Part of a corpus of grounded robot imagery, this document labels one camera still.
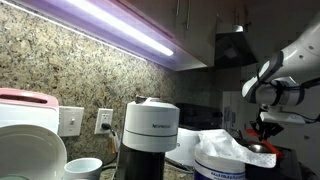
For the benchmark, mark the under-cabinet light strip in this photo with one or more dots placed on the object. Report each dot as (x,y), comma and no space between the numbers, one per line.
(102,15)

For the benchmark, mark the black range hood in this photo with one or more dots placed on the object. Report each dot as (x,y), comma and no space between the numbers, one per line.
(231,47)

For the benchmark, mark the pink and white appliance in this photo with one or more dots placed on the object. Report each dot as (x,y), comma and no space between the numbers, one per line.
(22,107)

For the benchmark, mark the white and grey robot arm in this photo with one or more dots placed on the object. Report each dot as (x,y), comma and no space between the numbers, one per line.
(283,81)

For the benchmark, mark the white paper towel wipe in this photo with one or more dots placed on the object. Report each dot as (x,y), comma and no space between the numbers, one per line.
(219,143)

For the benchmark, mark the white wall power outlet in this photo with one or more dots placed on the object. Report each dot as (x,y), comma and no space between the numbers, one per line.
(104,116)

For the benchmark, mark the orange silicone spatula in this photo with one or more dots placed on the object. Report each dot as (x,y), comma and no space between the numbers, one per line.
(272,148)

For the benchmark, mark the white ceramic cup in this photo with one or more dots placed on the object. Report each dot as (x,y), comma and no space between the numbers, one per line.
(83,169)

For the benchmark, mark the wooden upper cabinet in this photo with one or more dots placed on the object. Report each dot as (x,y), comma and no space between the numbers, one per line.
(190,25)

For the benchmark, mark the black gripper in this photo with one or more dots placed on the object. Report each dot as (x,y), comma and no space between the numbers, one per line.
(265,129)

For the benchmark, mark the white wipes canister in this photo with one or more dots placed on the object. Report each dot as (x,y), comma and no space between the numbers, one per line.
(213,168)

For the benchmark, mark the black and white coffee machine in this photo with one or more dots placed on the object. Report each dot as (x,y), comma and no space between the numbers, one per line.
(150,130)

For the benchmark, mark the white light switch plate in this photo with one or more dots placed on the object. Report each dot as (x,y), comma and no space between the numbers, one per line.
(70,119)

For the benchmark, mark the white two-slot toaster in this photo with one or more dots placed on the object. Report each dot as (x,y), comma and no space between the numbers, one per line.
(187,139)

